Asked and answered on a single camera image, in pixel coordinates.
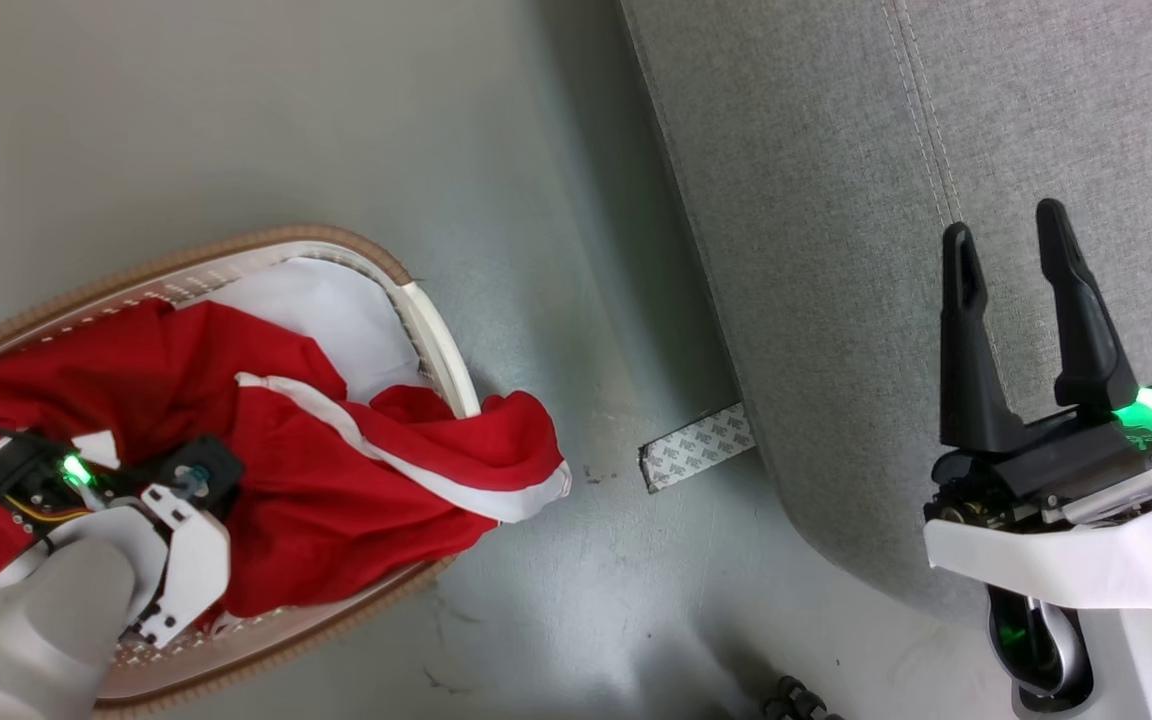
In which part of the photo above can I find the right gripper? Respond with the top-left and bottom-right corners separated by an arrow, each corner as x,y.
926,198 -> 1152,531

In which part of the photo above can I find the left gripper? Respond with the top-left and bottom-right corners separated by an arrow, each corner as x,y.
0,430 -> 162,538

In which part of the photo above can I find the red garment with white trim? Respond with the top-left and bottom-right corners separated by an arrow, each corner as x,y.
0,298 -> 573,621

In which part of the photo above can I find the white cloth basket liner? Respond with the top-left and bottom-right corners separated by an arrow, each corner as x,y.
201,258 -> 432,406

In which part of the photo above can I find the white basket with brown rim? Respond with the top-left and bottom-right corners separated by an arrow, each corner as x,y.
0,225 -> 482,719

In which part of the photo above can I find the grey fabric sofa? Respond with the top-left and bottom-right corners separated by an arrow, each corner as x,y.
621,0 -> 1152,626

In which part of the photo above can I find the patterned grey tape strip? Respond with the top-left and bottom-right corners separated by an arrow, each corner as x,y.
639,402 -> 757,494

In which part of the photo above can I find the black ribbed hose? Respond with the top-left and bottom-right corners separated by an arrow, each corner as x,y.
764,675 -> 845,720

